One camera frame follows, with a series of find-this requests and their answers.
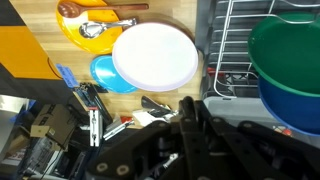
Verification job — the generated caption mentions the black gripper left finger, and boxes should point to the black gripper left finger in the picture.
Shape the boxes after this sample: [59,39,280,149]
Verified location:
[86,95,201,180]

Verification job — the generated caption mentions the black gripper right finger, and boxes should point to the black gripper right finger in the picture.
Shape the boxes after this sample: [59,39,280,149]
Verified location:
[194,100,320,180]

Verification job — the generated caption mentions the small silver metal spoon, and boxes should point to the small silver metal spoon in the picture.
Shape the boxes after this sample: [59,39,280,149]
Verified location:
[141,95,183,118]

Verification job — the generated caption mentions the small red item in rack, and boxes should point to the small red item in rack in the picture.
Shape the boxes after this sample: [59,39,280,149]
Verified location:
[207,67,221,76]

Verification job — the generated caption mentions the dark blue plate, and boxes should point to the dark blue plate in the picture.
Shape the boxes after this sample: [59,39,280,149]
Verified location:
[258,74,320,138]

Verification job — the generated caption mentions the pale pink plate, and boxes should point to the pale pink plate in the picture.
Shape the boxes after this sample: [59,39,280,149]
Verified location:
[111,22,199,93]

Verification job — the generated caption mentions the small sky blue plate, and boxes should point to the small sky blue plate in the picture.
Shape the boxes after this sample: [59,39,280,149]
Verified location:
[89,54,138,94]

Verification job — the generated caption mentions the green plate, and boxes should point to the green plate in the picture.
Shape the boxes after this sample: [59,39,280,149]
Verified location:
[248,12,320,98]

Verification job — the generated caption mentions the yellow orange plate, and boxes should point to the yellow orange plate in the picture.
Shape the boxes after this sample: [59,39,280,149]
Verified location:
[55,0,124,55]

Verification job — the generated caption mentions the large silver serving spoon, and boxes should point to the large silver serving spoon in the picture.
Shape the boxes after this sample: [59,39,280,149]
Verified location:
[78,18,138,39]

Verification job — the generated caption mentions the brown wooden spoon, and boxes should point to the brown wooden spoon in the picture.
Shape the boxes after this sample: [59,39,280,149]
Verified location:
[57,1,150,19]

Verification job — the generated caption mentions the grey plastic bin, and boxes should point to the grey plastic bin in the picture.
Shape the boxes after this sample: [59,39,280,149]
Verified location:
[203,96,320,148]

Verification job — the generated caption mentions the white flat box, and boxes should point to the white flat box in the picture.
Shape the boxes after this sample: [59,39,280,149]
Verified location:
[131,109,158,128]

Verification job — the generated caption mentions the small red item in bin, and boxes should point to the small red item in bin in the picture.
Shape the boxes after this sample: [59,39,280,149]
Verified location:
[273,125,294,137]

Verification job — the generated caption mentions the blue tape strips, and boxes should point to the blue tape strips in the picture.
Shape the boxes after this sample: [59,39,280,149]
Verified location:
[55,63,80,89]

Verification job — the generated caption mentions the brown cardboard box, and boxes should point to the brown cardboard box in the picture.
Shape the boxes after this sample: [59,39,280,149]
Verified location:
[30,103,77,151]

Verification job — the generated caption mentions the grey wire dish rack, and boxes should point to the grey wire dish rack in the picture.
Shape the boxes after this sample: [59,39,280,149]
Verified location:
[194,0,320,101]

